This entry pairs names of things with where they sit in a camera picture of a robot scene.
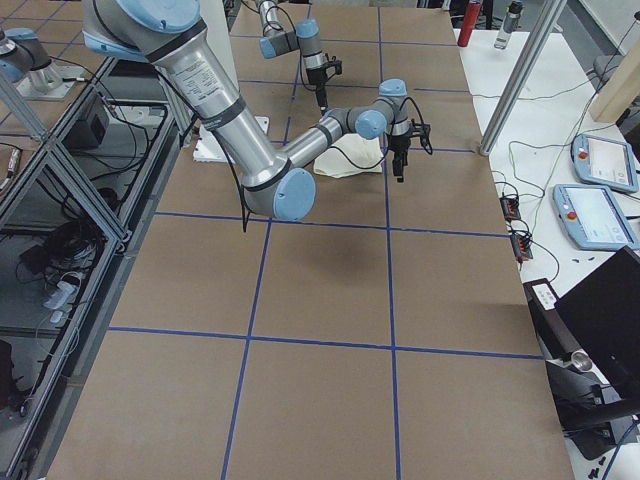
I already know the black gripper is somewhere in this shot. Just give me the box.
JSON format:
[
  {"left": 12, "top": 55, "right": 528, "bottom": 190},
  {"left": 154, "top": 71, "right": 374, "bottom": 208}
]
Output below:
[
  {"left": 304, "top": 55, "right": 342, "bottom": 111},
  {"left": 388, "top": 134, "right": 411, "bottom": 183}
]

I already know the cream long-sleeve cat shirt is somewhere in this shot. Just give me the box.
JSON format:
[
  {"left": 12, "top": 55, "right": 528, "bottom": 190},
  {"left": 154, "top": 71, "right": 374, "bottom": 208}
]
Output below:
[{"left": 313, "top": 134, "right": 383, "bottom": 178}]

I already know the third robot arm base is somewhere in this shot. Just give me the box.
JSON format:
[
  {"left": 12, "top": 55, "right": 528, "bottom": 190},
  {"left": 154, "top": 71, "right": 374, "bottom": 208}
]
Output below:
[{"left": 1, "top": 28, "right": 85, "bottom": 101}]

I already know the red cylindrical bottle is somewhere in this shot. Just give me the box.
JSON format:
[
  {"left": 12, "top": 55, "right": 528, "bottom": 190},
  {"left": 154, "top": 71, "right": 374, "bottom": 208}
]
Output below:
[{"left": 457, "top": 0, "right": 483, "bottom": 47}]

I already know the clear water bottle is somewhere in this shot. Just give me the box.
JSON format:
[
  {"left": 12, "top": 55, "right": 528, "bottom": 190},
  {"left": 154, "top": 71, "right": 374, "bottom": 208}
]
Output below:
[{"left": 493, "top": 0, "right": 524, "bottom": 50}]

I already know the near blue teach pendant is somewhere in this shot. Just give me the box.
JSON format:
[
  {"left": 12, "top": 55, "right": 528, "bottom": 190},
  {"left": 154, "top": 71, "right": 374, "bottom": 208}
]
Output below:
[{"left": 552, "top": 184, "right": 639, "bottom": 252}]

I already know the blue teach pendant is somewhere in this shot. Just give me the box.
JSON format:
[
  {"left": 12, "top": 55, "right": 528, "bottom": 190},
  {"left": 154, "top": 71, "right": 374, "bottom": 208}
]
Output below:
[
  {"left": 571, "top": 134, "right": 639, "bottom": 193},
  {"left": 552, "top": 184, "right": 639, "bottom": 252}
]

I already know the far blue teach pendant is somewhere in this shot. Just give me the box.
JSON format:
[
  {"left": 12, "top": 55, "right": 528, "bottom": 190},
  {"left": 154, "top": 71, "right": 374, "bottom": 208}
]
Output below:
[{"left": 571, "top": 134, "right": 639, "bottom": 193}]

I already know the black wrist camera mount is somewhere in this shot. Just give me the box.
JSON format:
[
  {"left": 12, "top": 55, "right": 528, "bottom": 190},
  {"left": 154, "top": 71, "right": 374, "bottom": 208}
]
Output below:
[{"left": 409, "top": 120, "right": 433, "bottom": 155}]

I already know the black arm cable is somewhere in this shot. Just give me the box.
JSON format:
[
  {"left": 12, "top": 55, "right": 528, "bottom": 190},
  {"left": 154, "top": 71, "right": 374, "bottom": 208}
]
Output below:
[{"left": 329, "top": 97, "right": 434, "bottom": 174}]

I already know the aluminium frame post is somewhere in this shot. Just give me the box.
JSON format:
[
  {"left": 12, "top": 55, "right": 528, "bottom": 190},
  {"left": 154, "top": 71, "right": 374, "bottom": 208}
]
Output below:
[{"left": 479, "top": 0, "right": 567, "bottom": 156}]

